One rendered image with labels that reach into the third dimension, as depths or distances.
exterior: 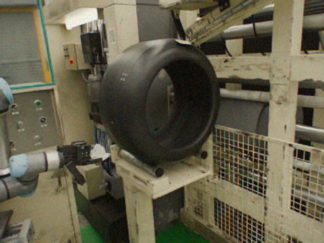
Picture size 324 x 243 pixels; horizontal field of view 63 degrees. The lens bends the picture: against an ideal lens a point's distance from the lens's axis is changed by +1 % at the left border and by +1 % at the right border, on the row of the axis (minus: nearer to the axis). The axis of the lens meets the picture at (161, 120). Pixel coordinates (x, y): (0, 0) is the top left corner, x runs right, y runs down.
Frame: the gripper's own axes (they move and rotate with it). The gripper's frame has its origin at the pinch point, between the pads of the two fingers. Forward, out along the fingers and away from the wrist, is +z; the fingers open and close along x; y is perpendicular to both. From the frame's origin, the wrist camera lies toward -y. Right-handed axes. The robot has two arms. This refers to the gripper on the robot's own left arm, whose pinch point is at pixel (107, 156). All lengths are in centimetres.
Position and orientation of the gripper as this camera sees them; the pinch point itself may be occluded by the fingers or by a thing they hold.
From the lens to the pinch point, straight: 114.8
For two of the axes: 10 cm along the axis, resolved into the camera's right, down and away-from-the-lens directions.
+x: -6.0, -1.7, 7.8
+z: 8.0, -0.8, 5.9
